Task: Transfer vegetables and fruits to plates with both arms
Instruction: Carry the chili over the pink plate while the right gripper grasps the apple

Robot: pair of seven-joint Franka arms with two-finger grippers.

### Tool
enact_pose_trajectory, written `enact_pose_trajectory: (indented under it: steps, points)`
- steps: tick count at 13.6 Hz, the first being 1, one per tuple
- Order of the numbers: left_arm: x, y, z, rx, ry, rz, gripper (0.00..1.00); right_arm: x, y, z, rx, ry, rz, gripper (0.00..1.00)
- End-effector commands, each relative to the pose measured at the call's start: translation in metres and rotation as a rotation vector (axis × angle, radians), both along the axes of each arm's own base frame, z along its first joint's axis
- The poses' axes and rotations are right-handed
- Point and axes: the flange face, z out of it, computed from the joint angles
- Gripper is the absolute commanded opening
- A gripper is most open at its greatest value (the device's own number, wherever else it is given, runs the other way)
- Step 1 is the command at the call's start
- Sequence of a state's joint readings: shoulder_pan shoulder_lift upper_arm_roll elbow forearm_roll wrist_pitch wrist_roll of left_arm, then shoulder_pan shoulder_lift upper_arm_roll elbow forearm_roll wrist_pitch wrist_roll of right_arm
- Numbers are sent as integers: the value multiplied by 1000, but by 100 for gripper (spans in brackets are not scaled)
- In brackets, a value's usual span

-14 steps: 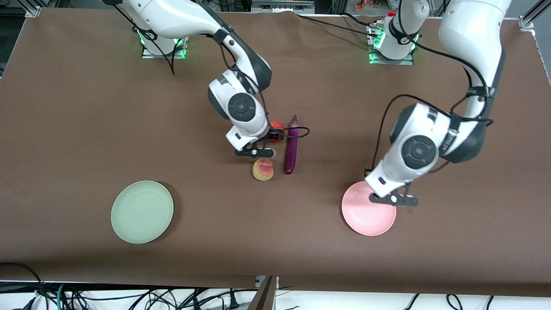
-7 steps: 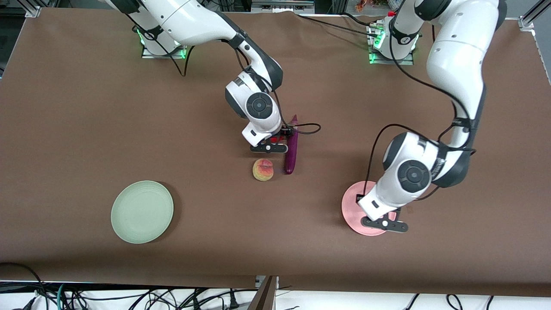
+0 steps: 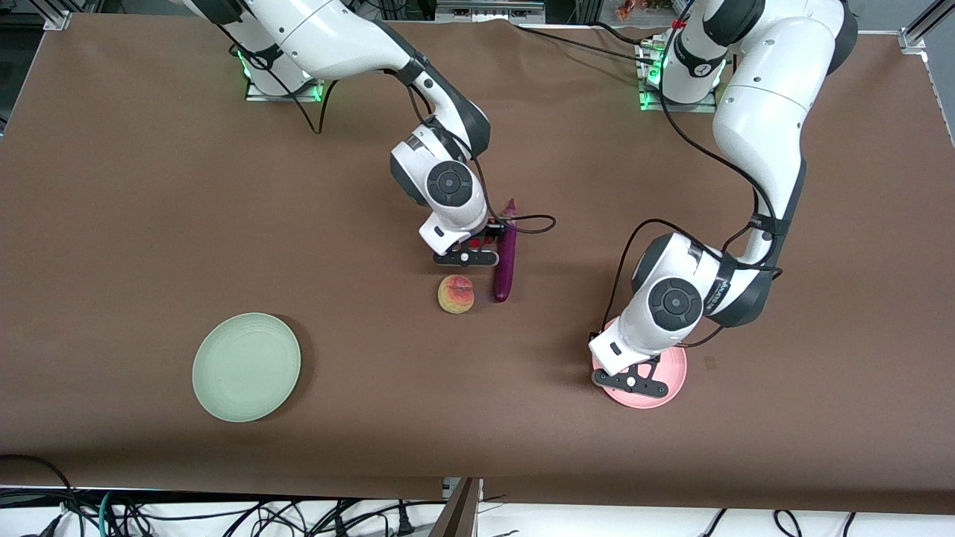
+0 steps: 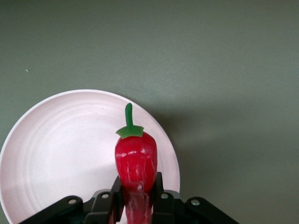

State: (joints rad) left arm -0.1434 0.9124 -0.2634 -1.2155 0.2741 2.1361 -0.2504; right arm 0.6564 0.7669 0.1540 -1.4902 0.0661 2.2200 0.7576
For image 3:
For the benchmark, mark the red pomegranate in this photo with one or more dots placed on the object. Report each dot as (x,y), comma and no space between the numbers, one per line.
(481,241)

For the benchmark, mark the long purple eggplant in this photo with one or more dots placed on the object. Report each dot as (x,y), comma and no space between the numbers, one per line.
(505,276)

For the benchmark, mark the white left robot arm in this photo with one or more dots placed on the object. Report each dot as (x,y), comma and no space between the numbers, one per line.
(761,112)

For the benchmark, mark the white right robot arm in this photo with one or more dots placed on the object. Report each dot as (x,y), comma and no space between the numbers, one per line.
(336,37)

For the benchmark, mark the yellow pink peach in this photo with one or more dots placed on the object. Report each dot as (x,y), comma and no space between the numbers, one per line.
(455,294)

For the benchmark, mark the pink plate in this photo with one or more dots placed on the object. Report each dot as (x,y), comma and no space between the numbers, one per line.
(671,380)

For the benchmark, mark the grey metal box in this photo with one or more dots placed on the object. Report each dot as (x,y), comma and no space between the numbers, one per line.
(489,10)

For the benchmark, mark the pale green plate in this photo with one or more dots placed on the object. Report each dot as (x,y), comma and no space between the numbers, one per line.
(246,367)

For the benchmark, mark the orange background object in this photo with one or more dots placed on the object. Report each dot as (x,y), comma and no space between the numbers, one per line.
(634,9)

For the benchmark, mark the brown table cover sheet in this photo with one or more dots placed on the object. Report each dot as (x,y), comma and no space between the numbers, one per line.
(149,224)

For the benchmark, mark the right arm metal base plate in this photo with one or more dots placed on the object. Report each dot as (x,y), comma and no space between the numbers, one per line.
(283,98)

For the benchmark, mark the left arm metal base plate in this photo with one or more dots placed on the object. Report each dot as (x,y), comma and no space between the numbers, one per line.
(675,107)

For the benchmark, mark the aluminium post with dark side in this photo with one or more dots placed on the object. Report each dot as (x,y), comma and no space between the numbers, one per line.
(459,514)

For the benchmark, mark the aluminium frame corner profile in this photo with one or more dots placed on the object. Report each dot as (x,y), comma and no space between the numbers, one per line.
(58,15)
(921,33)

